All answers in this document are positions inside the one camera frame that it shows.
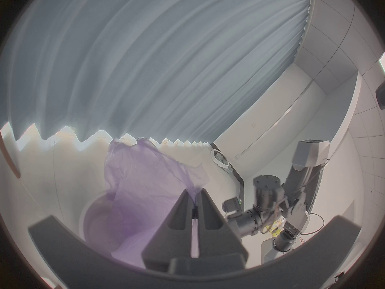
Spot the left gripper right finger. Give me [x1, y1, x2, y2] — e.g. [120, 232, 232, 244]
[196, 188, 249, 257]

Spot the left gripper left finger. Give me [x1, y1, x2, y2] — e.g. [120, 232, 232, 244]
[141, 188, 195, 272]

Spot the purple plastic bag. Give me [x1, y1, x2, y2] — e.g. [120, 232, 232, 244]
[104, 137, 211, 266]

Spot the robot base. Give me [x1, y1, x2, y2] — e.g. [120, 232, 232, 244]
[260, 234, 304, 264]

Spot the white trash bin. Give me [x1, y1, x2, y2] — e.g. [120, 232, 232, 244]
[78, 189, 127, 250]

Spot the grey tub with white rim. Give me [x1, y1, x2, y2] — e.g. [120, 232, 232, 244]
[210, 148, 234, 174]

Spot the pale blue curtain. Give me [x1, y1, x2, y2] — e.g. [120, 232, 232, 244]
[6, 0, 313, 145]

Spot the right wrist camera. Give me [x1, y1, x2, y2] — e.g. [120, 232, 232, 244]
[222, 197, 243, 215]

